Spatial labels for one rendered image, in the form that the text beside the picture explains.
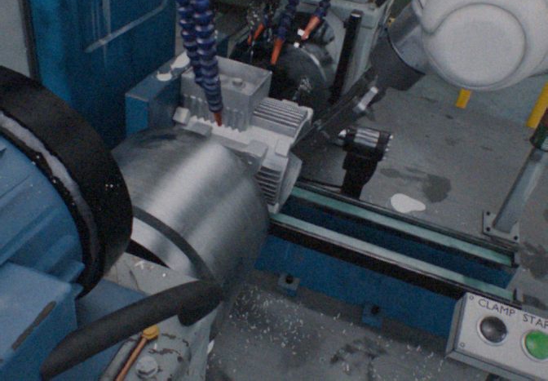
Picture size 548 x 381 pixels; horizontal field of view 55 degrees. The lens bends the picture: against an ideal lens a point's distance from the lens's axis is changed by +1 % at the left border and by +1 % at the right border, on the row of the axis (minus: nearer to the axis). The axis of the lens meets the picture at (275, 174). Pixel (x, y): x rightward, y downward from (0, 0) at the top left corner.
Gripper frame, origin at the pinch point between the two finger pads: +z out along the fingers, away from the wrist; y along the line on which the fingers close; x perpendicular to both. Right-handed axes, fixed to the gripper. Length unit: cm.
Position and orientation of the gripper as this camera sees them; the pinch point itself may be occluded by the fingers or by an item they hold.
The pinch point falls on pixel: (311, 141)
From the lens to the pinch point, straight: 81.5
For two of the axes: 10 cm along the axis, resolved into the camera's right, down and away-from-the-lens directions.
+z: -5.9, 5.4, 6.0
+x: 7.4, 6.5, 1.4
